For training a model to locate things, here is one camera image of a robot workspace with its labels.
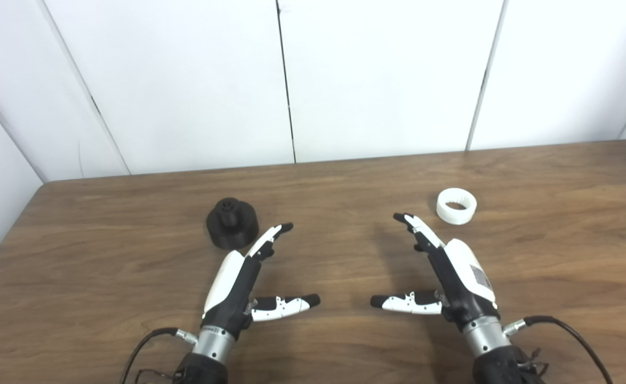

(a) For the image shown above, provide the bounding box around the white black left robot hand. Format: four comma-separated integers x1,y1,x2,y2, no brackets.
201,222,321,341

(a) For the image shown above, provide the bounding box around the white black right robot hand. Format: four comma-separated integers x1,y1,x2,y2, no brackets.
371,212,501,334

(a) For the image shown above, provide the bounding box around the round black plastic part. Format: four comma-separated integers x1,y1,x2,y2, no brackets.
206,197,260,250

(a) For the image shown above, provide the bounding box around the white plastic ring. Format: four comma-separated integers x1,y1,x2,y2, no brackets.
436,188,478,225

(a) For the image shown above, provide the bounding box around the thick black left wrist cable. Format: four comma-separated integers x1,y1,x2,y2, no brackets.
119,327,199,384

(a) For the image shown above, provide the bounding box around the thick black wrist cable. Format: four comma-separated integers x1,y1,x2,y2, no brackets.
119,327,199,384
503,316,615,384

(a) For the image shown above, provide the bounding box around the thin black left arm wire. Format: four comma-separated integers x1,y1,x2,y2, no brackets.
133,367,183,383

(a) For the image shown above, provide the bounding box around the thin black arm wire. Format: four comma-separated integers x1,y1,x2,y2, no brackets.
524,348,550,377
133,367,183,383

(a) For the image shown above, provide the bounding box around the thin black right arm wire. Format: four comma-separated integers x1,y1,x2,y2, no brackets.
524,348,550,377

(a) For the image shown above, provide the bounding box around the thick black right wrist cable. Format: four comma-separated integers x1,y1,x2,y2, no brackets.
503,316,615,384

